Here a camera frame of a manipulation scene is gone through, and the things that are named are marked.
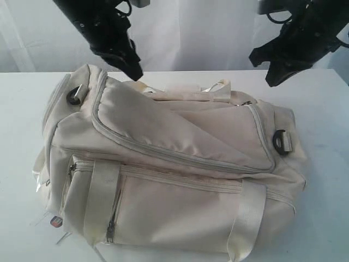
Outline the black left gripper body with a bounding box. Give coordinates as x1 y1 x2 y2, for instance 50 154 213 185
54 0 132 55

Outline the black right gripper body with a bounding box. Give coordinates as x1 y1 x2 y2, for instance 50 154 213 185
272 0 349 55

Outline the cream duffel bag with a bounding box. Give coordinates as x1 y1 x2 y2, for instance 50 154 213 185
33 65 306 261

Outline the white backdrop curtain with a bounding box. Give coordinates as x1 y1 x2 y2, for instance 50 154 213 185
0 0 349 74

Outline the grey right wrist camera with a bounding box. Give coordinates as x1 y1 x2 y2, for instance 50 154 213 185
257 0 273 15

